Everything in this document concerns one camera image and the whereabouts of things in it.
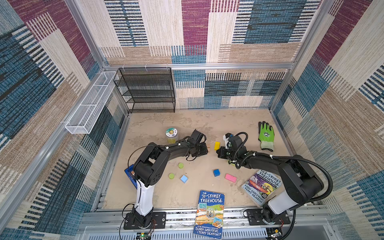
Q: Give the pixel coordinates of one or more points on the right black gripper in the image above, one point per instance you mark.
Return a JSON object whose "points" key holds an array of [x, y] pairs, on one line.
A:
{"points": [[221, 155]]}

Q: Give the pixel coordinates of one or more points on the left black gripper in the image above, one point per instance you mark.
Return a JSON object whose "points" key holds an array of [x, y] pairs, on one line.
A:
{"points": [[204, 151]]}

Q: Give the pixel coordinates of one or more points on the yellow wood block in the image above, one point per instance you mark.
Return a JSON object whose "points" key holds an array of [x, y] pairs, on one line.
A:
{"points": [[217, 146]]}

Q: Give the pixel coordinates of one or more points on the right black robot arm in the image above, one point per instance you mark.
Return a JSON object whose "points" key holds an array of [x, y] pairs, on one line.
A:
{"points": [[304, 181]]}

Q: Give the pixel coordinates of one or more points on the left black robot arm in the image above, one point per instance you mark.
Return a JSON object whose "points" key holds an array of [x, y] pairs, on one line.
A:
{"points": [[149, 169]]}

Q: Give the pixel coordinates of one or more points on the dark blue cube block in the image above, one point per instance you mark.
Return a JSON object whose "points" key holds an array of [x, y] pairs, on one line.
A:
{"points": [[216, 172]]}

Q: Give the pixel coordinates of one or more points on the pink rectangular block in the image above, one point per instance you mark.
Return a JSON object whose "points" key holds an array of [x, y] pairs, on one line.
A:
{"points": [[231, 178]]}

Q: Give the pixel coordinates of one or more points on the light blue cube block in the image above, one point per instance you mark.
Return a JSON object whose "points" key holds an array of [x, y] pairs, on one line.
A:
{"points": [[184, 179]]}

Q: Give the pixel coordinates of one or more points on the lower green cylinder block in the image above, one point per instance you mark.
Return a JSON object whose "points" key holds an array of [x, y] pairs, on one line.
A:
{"points": [[171, 175]]}

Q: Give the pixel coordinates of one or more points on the round sunflower label jar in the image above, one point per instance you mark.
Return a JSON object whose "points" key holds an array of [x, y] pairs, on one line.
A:
{"points": [[172, 135]]}

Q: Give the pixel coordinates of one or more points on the green black work glove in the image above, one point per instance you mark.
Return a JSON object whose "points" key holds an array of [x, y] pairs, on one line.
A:
{"points": [[266, 136]]}

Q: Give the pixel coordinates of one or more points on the purple treehouse book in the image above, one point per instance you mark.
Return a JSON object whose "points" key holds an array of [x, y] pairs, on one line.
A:
{"points": [[260, 186]]}

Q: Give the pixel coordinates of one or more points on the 91-storey treehouse book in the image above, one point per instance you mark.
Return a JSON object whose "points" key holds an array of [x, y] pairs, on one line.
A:
{"points": [[210, 215]]}

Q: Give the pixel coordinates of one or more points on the blue box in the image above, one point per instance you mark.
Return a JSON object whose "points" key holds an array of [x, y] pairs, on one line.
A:
{"points": [[131, 175]]}

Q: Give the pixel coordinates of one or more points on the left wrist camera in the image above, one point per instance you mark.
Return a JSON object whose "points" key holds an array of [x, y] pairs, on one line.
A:
{"points": [[196, 138]]}

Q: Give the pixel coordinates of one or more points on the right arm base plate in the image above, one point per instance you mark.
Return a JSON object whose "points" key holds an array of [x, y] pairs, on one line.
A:
{"points": [[255, 216]]}

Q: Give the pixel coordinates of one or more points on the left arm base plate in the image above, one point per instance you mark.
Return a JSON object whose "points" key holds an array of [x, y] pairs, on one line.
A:
{"points": [[156, 220]]}

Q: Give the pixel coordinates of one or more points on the black wire shelf rack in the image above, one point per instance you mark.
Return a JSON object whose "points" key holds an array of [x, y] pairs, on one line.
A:
{"points": [[147, 90]]}

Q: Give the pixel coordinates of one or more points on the white wire mesh basket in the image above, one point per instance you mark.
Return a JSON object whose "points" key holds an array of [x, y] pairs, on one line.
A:
{"points": [[89, 110]]}

